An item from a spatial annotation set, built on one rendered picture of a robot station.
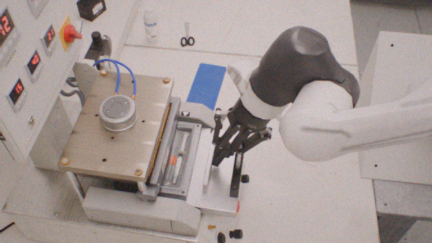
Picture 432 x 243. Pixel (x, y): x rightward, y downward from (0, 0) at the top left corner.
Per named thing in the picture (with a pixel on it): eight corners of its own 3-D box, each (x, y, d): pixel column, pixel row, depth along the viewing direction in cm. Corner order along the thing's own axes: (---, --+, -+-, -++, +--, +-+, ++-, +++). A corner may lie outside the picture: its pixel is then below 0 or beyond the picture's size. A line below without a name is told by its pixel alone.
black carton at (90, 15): (80, 17, 163) (75, 2, 157) (95, 4, 167) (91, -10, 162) (92, 22, 161) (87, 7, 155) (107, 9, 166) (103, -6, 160)
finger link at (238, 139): (250, 112, 87) (256, 114, 87) (231, 140, 96) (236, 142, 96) (247, 128, 85) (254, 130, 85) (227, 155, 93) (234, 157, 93)
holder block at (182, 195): (115, 190, 97) (112, 184, 95) (137, 122, 109) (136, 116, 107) (186, 200, 95) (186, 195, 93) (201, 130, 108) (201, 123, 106)
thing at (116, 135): (40, 183, 92) (20, 150, 82) (88, 81, 111) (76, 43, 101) (150, 200, 90) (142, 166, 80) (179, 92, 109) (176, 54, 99)
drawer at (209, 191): (109, 201, 99) (103, 184, 93) (134, 127, 113) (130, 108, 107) (235, 220, 97) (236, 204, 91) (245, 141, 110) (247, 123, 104)
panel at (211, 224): (231, 265, 108) (199, 233, 96) (244, 166, 127) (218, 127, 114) (238, 265, 107) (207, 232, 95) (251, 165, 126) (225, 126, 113)
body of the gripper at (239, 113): (236, 109, 78) (218, 135, 85) (278, 125, 80) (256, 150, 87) (242, 80, 83) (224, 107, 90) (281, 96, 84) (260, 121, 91)
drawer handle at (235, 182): (229, 197, 96) (229, 188, 93) (237, 143, 105) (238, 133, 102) (238, 198, 96) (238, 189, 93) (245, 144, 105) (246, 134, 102)
